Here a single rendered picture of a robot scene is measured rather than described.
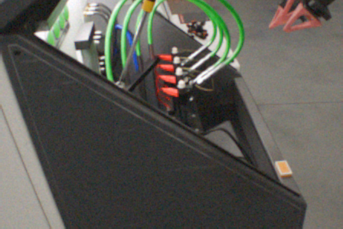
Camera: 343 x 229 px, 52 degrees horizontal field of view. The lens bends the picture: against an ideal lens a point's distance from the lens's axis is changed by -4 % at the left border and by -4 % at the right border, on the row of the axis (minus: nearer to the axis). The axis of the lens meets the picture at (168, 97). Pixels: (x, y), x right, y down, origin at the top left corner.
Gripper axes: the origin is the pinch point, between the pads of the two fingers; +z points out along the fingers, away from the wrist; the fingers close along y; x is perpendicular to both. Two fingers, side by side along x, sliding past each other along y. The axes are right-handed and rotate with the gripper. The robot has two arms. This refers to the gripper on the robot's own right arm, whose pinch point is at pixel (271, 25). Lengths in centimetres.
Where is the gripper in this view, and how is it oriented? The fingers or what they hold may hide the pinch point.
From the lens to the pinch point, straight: 115.0
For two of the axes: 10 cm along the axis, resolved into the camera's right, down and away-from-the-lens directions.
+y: -7.7, -6.0, -2.2
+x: -1.7, 5.4, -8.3
